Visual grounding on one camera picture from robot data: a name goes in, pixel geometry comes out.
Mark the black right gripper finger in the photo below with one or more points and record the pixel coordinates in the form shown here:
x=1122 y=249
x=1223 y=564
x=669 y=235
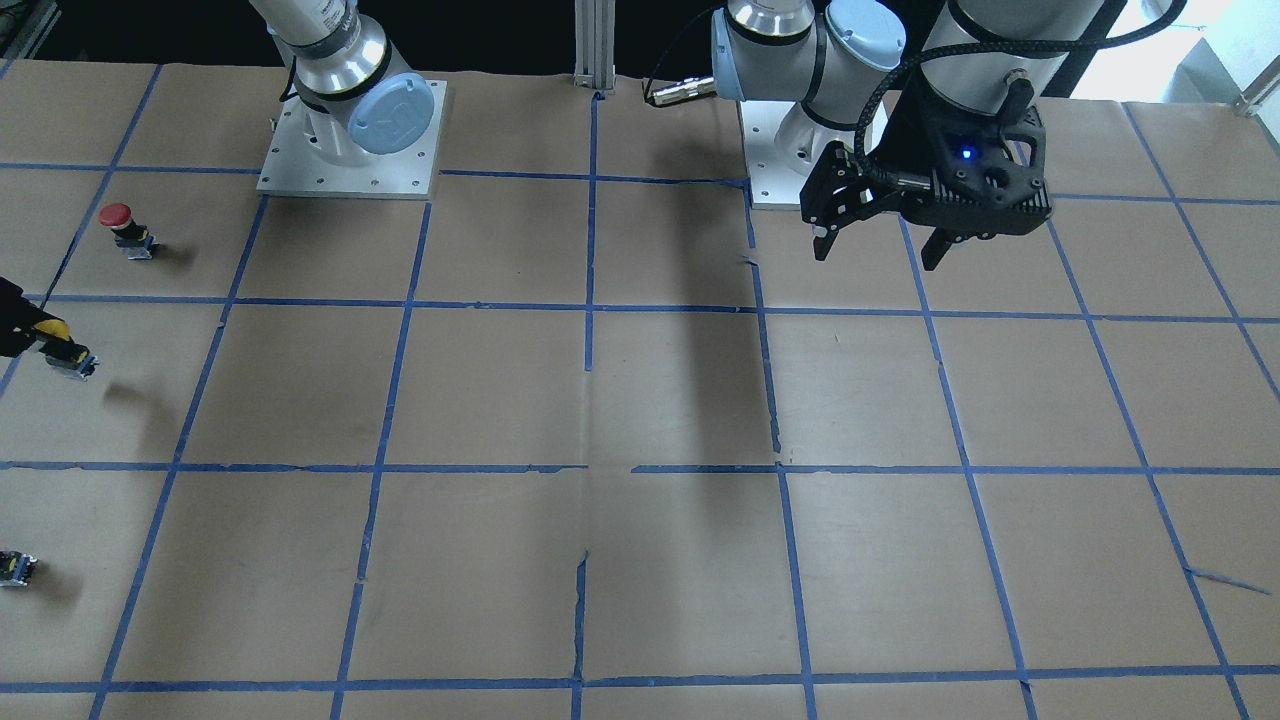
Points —
x=24 y=323

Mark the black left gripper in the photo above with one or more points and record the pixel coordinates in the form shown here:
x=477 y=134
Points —
x=912 y=137

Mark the yellow push button switch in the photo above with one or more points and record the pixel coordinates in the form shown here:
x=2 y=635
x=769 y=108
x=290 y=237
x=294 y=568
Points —
x=62 y=352

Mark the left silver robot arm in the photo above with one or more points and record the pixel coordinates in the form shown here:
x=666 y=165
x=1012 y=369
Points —
x=989 y=57

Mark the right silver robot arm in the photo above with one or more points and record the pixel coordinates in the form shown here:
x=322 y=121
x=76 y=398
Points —
x=358 y=124

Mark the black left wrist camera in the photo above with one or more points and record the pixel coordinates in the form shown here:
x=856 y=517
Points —
x=1001 y=180

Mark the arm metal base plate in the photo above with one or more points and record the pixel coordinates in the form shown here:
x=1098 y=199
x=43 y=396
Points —
x=310 y=155
x=780 y=165

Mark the red push button switch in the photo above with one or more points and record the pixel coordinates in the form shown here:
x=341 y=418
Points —
x=132 y=238

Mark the silver cable connector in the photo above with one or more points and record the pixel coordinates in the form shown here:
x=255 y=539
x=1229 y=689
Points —
x=687 y=90

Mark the small black switch block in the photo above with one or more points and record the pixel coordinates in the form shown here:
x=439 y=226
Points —
x=17 y=568

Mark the aluminium frame post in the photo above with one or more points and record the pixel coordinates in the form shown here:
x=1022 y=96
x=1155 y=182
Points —
x=595 y=42

